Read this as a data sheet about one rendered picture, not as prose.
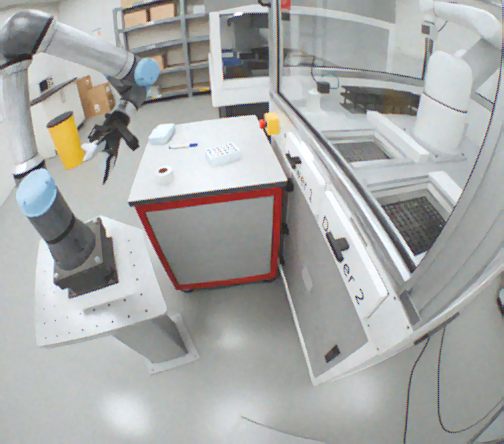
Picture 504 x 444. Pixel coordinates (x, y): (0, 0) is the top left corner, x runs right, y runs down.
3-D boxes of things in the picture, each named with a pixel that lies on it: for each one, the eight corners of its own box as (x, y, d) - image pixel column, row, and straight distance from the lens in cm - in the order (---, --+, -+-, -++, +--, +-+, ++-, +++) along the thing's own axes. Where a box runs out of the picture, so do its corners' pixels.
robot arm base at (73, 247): (55, 277, 72) (33, 253, 67) (57, 238, 82) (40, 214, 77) (97, 259, 65) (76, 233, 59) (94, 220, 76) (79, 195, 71)
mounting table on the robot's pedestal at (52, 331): (60, 359, 89) (36, 346, 81) (54, 258, 112) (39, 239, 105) (180, 327, 72) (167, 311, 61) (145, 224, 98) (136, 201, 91)
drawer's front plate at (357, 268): (360, 320, 54) (380, 297, 45) (317, 222, 67) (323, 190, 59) (367, 318, 55) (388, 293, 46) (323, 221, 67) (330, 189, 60)
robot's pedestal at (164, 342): (150, 375, 141) (55, 320, 78) (134, 329, 152) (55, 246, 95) (201, 358, 135) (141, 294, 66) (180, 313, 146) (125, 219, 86)
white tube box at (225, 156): (211, 167, 97) (210, 159, 95) (205, 157, 104) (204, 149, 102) (241, 158, 101) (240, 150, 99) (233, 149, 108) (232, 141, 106)
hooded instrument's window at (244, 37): (213, 89, 145) (207, 14, 140) (209, 53, 321) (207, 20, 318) (382, 87, 185) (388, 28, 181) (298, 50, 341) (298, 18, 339)
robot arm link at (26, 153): (30, 225, 73) (0, 18, 69) (23, 206, 87) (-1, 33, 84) (62, 206, 74) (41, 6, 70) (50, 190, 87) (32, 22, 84)
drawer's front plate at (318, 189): (314, 216, 68) (319, 183, 61) (285, 159, 90) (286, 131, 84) (319, 215, 69) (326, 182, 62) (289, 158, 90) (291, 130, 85)
